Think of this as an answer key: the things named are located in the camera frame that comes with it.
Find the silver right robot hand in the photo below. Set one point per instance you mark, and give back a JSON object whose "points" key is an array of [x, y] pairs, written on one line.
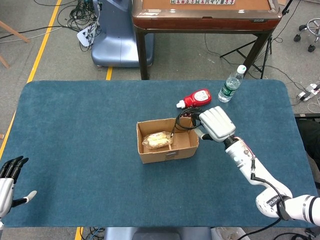
{"points": [[217, 123]]}

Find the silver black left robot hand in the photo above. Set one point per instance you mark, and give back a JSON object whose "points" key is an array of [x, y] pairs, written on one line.
{"points": [[5, 195]]}

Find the bagged bread snack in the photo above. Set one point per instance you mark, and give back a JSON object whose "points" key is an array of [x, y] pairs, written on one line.
{"points": [[156, 141]]}

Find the brown cardboard box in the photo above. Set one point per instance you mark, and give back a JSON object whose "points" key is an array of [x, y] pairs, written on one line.
{"points": [[162, 156]]}

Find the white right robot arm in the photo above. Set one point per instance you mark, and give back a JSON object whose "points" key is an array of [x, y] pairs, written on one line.
{"points": [[262, 175]]}

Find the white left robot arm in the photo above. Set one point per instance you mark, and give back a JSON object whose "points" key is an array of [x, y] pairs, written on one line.
{"points": [[1, 225]]}

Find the dark red grapes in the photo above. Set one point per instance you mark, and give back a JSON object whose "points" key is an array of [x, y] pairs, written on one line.
{"points": [[187, 115]]}

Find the red ketchup squeeze bottle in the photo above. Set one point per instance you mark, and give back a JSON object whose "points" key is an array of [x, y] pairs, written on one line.
{"points": [[197, 97]]}

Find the clear water bottle green label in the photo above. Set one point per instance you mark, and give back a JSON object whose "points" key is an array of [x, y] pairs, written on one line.
{"points": [[228, 90]]}

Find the small wooden stick red tip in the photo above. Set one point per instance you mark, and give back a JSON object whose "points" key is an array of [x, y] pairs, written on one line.
{"points": [[170, 147]]}

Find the black tripod stand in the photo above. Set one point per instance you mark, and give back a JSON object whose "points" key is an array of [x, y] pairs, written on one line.
{"points": [[237, 49]]}

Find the white power strip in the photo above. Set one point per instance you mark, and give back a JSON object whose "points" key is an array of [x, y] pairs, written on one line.
{"points": [[303, 95]]}

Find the blue table cloth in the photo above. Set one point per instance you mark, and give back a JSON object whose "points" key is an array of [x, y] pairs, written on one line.
{"points": [[87, 137]]}

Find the wooden mahjong table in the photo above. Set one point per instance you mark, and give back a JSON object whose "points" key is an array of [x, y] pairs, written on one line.
{"points": [[200, 23]]}

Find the chrome stool with casters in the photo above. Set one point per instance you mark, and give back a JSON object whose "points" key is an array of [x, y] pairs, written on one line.
{"points": [[297, 38]]}

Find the face-up mahjong tile row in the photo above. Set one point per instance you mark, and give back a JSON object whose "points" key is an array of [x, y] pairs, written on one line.
{"points": [[200, 2]]}

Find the blue-grey robot torso base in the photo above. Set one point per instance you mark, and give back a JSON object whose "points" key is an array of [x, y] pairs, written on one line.
{"points": [[155, 235]]}

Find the short wooden leg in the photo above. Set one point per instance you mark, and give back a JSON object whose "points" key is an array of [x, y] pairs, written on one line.
{"points": [[4, 62]]}

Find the white socket strip with plugs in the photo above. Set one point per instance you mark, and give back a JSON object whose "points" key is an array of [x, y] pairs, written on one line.
{"points": [[83, 37]]}

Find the wooden easel leg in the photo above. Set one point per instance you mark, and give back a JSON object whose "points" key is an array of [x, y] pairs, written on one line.
{"points": [[15, 31]]}

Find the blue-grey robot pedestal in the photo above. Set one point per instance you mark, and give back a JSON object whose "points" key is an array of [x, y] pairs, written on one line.
{"points": [[117, 45]]}

